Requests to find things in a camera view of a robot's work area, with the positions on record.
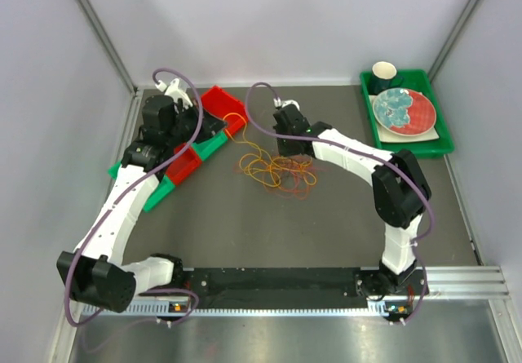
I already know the aluminium frame rail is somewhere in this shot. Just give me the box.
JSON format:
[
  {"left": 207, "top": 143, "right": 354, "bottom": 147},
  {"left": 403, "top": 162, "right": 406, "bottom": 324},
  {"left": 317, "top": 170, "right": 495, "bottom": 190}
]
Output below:
[{"left": 427, "top": 266, "right": 509, "bottom": 300}]

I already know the large green tray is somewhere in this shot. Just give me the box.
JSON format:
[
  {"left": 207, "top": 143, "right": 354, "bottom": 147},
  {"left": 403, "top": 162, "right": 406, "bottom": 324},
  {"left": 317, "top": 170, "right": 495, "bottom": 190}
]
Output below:
[{"left": 360, "top": 69, "right": 454, "bottom": 158}]

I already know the red bin far end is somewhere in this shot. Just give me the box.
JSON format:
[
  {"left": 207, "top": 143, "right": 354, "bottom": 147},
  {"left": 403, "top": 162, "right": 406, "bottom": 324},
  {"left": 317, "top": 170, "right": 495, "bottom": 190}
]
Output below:
[{"left": 201, "top": 86, "right": 248, "bottom": 138}]

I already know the grey slotted cable duct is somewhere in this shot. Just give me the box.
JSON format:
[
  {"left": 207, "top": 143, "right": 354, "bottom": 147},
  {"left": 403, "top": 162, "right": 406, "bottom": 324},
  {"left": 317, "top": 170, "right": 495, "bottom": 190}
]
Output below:
[{"left": 82, "top": 299, "right": 409, "bottom": 317}]

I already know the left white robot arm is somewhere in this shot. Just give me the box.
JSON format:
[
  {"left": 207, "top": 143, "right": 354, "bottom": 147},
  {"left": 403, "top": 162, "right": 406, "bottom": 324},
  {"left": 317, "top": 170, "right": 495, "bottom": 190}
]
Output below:
[{"left": 56, "top": 78, "right": 227, "bottom": 313}]

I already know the dark green cup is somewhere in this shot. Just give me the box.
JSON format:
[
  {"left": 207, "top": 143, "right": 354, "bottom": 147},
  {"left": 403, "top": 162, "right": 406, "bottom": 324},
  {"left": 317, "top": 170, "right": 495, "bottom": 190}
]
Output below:
[{"left": 368, "top": 61, "right": 404, "bottom": 95}]

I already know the red and blue plate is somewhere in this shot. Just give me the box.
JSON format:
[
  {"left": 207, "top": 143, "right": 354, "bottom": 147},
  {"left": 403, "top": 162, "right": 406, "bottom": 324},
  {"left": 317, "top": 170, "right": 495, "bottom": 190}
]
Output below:
[{"left": 372, "top": 87, "right": 437, "bottom": 137}]

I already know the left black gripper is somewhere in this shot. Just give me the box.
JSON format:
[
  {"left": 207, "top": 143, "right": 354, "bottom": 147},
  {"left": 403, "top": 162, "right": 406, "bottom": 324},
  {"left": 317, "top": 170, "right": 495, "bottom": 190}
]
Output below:
[{"left": 166, "top": 98, "right": 228, "bottom": 148}]

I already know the yellow cable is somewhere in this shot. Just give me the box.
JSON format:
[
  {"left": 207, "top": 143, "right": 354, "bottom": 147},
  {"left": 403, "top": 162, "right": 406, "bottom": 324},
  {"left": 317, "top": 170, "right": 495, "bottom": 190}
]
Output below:
[{"left": 222, "top": 113, "right": 317, "bottom": 189}]

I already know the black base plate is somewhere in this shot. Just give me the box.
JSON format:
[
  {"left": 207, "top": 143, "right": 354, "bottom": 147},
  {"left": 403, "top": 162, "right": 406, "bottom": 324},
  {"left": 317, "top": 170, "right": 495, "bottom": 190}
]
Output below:
[{"left": 165, "top": 268, "right": 429, "bottom": 310}]

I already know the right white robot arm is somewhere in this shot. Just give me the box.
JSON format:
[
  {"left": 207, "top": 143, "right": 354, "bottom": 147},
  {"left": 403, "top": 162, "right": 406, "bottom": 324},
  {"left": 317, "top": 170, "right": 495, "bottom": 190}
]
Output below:
[{"left": 273, "top": 98, "right": 431, "bottom": 294}]

